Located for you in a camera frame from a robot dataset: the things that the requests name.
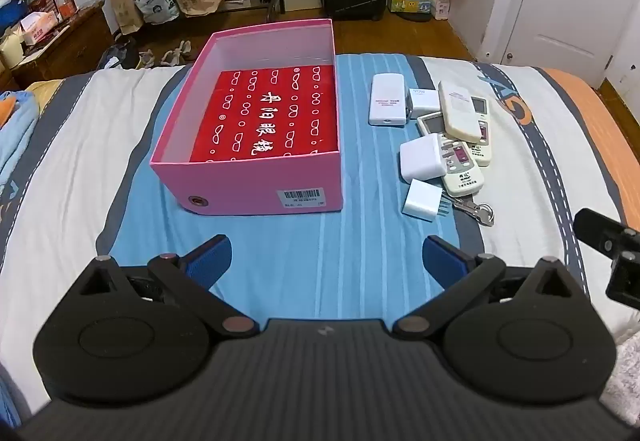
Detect white bag blue print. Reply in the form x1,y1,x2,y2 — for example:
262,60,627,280
133,0,180,25

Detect blue blanket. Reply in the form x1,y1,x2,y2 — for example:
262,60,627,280
0,90,42,194

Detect small white charger cube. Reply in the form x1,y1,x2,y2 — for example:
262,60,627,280
409,88,441,114

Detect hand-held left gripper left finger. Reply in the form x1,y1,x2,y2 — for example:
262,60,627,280
70,235,257,339

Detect red printed bag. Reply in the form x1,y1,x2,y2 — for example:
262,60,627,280
190,63,341,164

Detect wooden nightstand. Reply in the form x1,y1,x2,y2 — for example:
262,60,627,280
9,1,114,90

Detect white power bank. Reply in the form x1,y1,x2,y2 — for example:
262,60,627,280
369,73,407,127

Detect white fluffy cloth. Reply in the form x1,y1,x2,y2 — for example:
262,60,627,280
597,308,640,424

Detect white pink tissue box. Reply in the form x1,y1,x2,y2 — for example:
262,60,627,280
20,12,61,45

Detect cream remote control pink buttons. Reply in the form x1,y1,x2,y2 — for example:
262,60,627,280
417,113,486,198

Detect plain cream remote control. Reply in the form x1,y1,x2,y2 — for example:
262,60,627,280
438,81,482,142

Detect large white wall charger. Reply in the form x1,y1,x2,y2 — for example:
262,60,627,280
399,133,447,182

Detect slim white remote control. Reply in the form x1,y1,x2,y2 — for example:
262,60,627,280
470,96,494,167

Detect flat white wall charger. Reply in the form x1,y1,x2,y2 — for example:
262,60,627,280
402,179,445,223

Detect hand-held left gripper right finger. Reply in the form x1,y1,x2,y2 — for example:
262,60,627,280
392,236,587,340

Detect metal key bunch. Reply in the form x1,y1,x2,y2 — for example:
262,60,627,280
451,198,496,227

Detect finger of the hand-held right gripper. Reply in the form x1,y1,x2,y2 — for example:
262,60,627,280
605,248,640,313
573,208,640,258

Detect pair of slippers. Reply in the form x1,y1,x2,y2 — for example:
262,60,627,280
139,40,194,68

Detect pink cardboard box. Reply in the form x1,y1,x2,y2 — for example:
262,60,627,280
151,19,345,216

